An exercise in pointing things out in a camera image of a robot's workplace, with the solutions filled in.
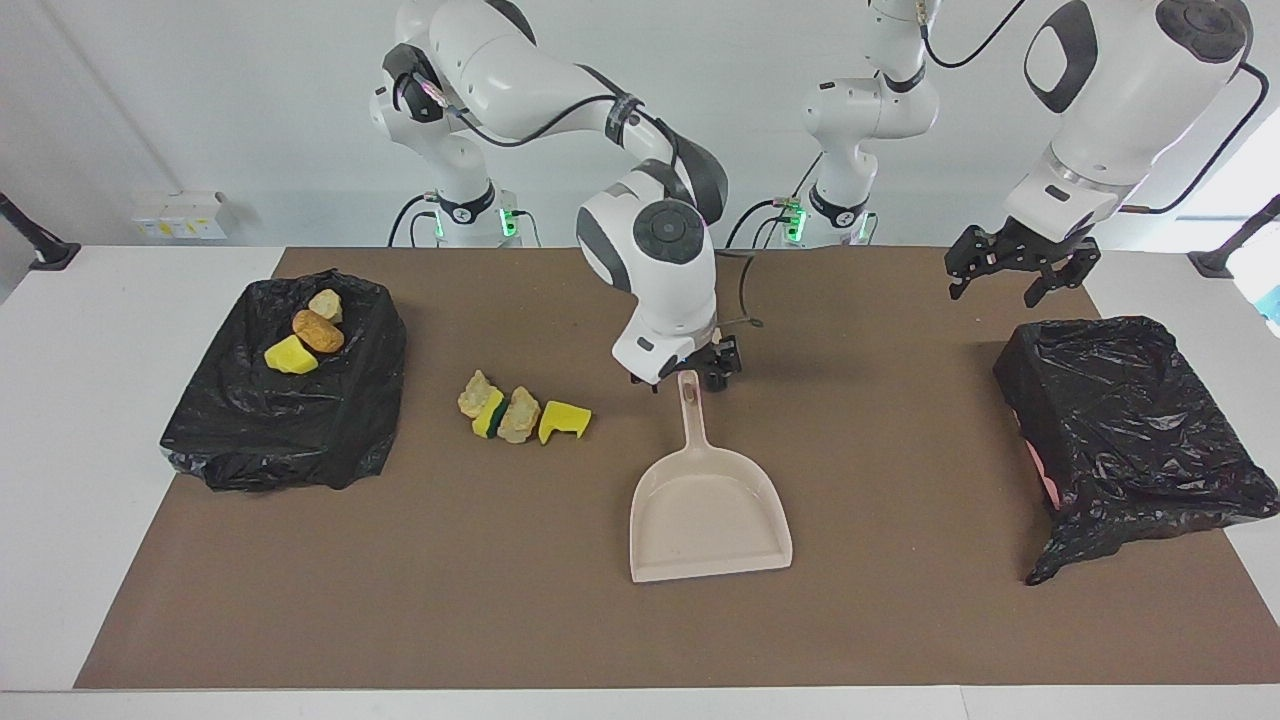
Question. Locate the yellow and green sponge piece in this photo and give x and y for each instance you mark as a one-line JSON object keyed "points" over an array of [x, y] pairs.
{"points": [[487, 418]]}

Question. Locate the plain yellow sponge piece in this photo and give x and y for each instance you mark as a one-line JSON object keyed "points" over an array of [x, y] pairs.
{"points": [[290, 355]]}

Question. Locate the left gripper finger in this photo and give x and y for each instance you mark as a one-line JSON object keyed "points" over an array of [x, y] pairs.
{"points": [[968, 262], [1065, 275]]}

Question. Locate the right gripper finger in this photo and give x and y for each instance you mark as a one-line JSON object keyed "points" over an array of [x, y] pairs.
{"points": [[645, 378], [715, 380]]}

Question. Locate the brown table mat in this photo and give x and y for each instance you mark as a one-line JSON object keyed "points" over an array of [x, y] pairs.
{"points": [[600, 620]]}

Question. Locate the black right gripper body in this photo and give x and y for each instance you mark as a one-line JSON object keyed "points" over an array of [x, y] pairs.
{"points": [[722, 355]]}

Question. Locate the white wall outlet box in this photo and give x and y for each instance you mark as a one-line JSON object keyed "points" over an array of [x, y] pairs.
{"points": [[180, 215]]}

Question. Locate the notched yellow sponge piece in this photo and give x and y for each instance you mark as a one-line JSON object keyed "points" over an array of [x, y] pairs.
{"points": [[562, 418]]}

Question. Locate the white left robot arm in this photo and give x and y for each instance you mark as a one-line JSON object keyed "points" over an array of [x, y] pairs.
{"points": [[1130, 90]]}

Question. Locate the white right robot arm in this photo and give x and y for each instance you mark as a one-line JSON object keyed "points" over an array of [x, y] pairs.
{"points": [[670, 290]]}

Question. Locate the teal object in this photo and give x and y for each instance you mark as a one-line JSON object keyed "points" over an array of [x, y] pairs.
{"points": [[1272, 305]]}

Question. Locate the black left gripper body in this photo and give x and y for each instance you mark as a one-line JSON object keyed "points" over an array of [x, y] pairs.
{"points": [[1030, 242]]}

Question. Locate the black-bagged bin with pink rim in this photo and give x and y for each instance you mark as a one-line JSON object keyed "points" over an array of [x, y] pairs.
{"points": [[1130, 430]]}

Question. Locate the small pale beige sponge chunk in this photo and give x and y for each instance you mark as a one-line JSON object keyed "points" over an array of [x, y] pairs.
{"points": [[325, 303]]}

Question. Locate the black camera stand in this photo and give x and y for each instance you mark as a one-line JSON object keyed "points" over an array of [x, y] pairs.
{"points": [[1215, 263], [50, 252]]}

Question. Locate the brown oval sponge piece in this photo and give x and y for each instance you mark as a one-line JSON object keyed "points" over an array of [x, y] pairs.
{"points": [[318, 331]]}

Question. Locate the beige plastic dustpan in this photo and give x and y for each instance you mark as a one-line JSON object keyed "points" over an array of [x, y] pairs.
{"points": [[705, 520]]}

